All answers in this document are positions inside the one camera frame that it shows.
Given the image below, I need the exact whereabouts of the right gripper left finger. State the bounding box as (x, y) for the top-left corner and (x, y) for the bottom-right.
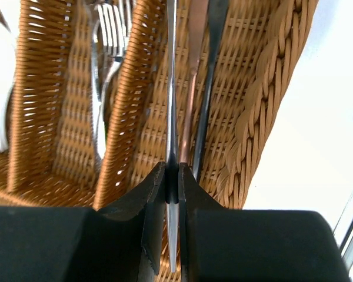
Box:
(0, 162), (165, 281)

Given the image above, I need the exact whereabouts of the white ceramic spoon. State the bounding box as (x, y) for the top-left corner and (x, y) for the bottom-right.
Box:
(0, 14), (18, 153)

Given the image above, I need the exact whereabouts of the steel fork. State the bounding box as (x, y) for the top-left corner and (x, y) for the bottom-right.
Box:
(84, 1), (102, 163)
(97, 2), (125, 118)
(118, 0), (136, 39)

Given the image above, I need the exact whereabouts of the copper chopstick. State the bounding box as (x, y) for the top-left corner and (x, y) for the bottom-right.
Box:
(179, 0), (209, 163)

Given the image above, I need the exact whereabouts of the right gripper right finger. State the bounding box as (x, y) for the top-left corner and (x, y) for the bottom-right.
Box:
(178, 163), (349, 281)

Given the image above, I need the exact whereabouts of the silver knife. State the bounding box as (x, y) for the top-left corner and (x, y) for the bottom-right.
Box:
(165, 0), (179, 273)

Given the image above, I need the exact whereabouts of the wicker cutlery tray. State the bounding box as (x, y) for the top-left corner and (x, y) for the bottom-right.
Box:
(0, 1), (317, 209)

